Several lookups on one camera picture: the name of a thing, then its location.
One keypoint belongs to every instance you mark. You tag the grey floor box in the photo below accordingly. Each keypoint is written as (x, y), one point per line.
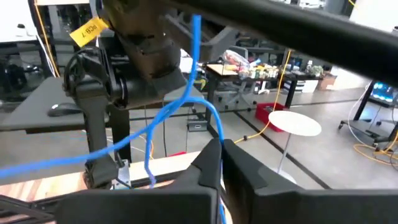
(197, 126)

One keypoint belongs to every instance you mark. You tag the red floor bin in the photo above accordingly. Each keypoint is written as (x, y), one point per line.
(264, 116)

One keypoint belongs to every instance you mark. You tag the blue lit monitor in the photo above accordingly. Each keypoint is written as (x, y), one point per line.
(384, 91)

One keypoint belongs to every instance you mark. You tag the grey desk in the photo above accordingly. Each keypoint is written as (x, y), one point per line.
(31, 115)

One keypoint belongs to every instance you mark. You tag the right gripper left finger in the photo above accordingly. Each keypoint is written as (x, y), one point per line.
(199, 174)

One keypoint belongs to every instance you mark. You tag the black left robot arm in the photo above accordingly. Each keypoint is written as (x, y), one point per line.
(140, 46)

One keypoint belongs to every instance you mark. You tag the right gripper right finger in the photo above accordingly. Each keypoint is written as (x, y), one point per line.
(248, 180)

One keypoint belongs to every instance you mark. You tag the red table edge piece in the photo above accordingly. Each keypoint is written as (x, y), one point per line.
(178, 153)

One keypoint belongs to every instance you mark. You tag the clear plastic bag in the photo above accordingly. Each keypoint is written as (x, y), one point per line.
(236, 60)

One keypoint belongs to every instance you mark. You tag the cardboard box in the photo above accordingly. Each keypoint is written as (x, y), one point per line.
(327, 82)

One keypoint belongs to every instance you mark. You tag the grey office chair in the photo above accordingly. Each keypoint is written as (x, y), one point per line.
(236, 93)

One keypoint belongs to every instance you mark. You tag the white floor lamp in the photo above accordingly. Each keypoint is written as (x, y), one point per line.
(295, 123)

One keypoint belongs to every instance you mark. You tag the black cluttered table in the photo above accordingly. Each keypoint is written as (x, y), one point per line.
(292, 76)

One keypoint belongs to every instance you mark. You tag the yellow label tag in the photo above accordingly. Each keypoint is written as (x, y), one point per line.
(88, 31)

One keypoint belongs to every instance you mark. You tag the black aluminium rig frame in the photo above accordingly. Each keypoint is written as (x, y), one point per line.
(18, 205)

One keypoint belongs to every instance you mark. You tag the black computer mouse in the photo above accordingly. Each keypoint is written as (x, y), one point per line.
(63, 109)

